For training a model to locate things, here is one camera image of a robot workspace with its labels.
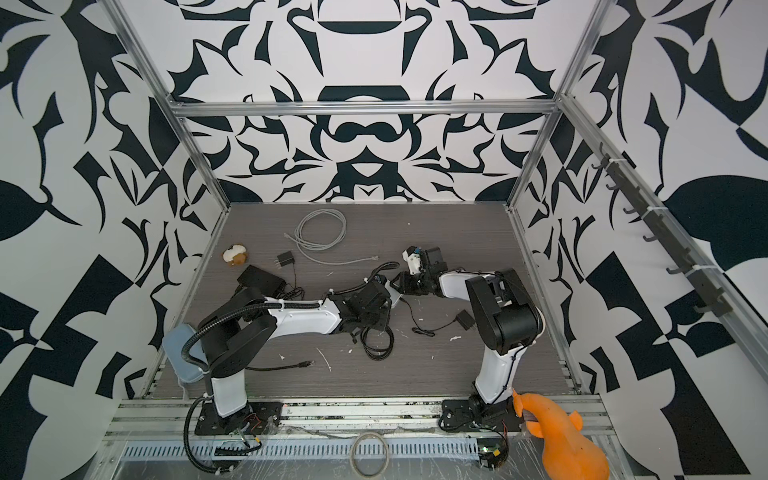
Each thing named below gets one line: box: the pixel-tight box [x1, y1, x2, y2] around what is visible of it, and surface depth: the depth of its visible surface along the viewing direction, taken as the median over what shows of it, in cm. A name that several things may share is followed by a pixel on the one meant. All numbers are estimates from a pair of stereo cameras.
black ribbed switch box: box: [237, 264, 287, 297], surface depth 101 cm
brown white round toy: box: [222, 244, 248, 267], surface depth 104 cm
